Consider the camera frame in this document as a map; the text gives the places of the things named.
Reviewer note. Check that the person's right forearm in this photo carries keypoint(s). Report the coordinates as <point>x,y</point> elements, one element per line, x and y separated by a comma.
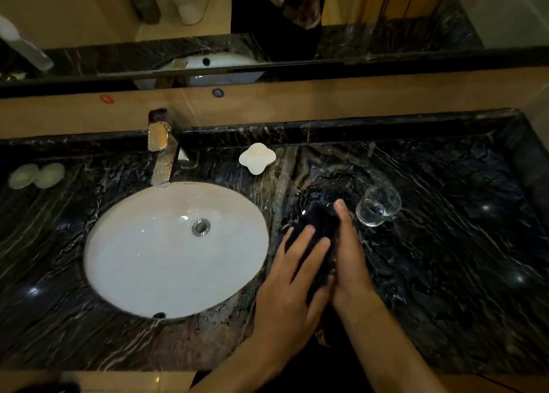
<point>386,350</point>

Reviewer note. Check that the person's left thumb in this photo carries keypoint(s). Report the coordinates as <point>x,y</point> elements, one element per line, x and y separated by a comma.
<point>321,292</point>

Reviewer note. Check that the white oval sink basin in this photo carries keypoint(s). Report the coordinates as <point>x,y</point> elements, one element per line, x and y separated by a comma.
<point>163,259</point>

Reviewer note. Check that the blue round sticker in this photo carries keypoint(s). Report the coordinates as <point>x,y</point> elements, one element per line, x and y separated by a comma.
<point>218,93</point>

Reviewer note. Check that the person's left forearm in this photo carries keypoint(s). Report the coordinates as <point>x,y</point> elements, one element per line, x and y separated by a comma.
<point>240,369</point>

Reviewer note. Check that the person's left middle finger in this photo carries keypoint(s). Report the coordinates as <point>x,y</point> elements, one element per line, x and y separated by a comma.
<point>296,249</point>

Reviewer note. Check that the white soap dish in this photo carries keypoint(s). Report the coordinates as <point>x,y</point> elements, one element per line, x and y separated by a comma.
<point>257,158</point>

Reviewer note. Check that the chrome faucet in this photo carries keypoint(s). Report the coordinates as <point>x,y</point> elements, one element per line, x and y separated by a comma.
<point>162,148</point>

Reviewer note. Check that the wall mirror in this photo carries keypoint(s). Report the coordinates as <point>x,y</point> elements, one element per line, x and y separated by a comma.
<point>386,11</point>

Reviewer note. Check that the person's right hand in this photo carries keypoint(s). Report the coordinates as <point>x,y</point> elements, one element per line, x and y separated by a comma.
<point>351,264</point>

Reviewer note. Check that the dark cleaning cloth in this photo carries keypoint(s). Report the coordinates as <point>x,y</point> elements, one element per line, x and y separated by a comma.
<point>319,225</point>

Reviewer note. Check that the chrome sink drain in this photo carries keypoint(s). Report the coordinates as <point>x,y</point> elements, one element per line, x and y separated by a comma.
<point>200,227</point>

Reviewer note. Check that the clear drinking glass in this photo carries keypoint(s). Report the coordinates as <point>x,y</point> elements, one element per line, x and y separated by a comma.
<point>378,206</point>
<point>309,207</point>

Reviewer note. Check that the person's left hand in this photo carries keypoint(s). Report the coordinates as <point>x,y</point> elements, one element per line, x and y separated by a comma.
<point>281,307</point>

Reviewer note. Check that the red round sticker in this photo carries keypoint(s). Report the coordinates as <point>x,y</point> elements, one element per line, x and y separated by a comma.
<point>107,99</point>

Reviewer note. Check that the person's right thumb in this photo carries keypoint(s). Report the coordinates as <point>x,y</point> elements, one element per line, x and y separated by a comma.
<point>344,227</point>

